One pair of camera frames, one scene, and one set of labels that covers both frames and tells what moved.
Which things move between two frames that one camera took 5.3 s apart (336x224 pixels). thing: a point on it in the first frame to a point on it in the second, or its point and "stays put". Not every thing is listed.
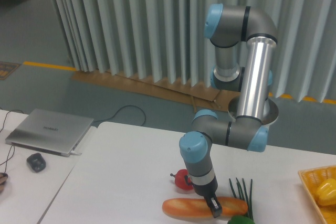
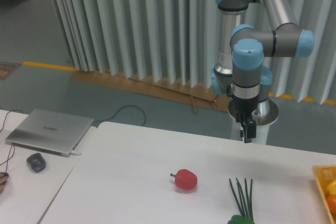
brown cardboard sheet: x=217 y=99 stays put
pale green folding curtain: x=151 y=24 stays put
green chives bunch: x=248 y=200 stays put
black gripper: x=208 y=191 to x=243 y=108
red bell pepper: x=180 y=179 stays put
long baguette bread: x=199 y=208 to x=331 y=201
